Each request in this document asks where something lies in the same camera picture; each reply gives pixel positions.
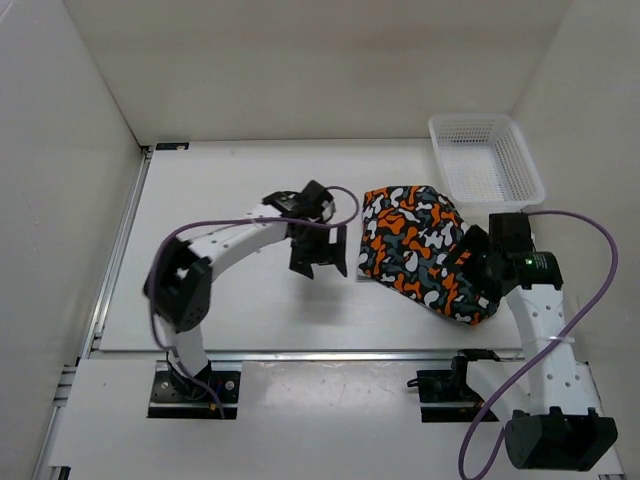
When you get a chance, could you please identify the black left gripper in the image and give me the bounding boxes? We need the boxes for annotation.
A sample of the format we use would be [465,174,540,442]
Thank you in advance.
[289,221,346,278]

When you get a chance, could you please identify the orange camouflage shorts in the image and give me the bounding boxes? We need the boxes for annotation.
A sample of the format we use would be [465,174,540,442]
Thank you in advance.
[357,185,499,326]

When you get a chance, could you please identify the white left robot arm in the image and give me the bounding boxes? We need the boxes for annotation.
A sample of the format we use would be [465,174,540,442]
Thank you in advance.
[143,180,347,401]

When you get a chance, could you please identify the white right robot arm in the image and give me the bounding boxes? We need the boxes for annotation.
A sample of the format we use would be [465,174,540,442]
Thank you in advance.
[449,212,619,478]

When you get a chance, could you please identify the white plastic basket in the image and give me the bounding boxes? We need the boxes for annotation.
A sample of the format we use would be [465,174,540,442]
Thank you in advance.
[428,113,546,211]

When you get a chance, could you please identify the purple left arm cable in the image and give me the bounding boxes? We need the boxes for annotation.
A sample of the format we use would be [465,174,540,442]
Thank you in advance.
[149,185,361,420]

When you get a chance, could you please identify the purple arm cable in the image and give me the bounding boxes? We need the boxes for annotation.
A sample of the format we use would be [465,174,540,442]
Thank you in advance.
[149,185,361,420]
[457,209,620,480]

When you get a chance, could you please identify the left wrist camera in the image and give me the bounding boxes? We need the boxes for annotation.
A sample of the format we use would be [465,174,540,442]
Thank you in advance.
[314,191,336,223]

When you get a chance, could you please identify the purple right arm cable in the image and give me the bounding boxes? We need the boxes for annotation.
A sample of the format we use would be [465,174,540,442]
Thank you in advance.
[457,209,620,480]

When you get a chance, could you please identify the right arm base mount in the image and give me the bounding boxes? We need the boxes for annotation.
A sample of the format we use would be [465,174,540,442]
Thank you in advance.
[406,349,501,424]

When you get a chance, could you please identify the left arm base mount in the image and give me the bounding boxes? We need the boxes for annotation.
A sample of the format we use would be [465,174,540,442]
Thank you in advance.
[147,362,241,420]

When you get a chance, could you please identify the aluminium table frame rail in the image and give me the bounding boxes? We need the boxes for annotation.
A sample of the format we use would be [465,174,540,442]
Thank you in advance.
[41,139,520,479]

